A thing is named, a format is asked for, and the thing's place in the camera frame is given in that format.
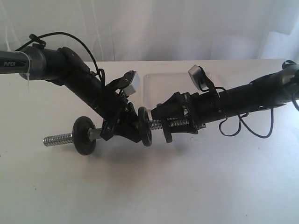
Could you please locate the white curtain backdrop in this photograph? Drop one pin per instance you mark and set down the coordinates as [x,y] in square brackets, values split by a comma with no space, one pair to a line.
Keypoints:
[156,30]

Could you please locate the white rectangular tray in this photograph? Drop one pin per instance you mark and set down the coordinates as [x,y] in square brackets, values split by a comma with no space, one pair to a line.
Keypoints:
[159,87]

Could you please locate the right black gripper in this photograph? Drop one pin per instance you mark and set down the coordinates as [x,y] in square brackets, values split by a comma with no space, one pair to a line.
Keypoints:
[187,113]

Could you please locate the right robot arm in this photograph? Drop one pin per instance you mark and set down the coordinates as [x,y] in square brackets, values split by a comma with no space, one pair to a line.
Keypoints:
[264,93]

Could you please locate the black weight plate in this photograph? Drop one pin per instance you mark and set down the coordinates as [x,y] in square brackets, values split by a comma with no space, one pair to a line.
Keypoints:
[168,133]

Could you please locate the black plate end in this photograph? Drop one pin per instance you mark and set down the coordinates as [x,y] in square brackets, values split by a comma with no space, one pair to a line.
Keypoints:
[80,135]

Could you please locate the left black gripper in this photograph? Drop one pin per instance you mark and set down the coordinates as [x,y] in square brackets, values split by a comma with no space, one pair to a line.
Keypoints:
[112,105]

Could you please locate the white zip tie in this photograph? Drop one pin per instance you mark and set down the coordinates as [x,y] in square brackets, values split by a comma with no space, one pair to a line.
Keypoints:
[27,73]

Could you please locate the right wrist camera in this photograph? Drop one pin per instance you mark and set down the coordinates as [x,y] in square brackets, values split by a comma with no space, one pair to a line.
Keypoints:
[198,77]

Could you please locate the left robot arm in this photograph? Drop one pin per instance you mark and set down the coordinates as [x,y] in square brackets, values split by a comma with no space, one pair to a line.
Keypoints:
[64,67]

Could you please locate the chrome threaded dumbbell bar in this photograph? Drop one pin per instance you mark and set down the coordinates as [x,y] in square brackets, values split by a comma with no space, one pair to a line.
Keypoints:
[94,134]

